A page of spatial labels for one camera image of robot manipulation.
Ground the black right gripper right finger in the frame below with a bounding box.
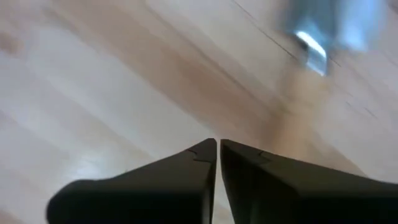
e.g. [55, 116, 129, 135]
[220, 139, 398, 224]

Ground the wooden-handled steel trowel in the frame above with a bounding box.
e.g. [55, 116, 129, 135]
[262, 0, 388, 178]

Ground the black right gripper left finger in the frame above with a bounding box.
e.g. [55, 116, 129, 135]
[46, 138, 218, 224]

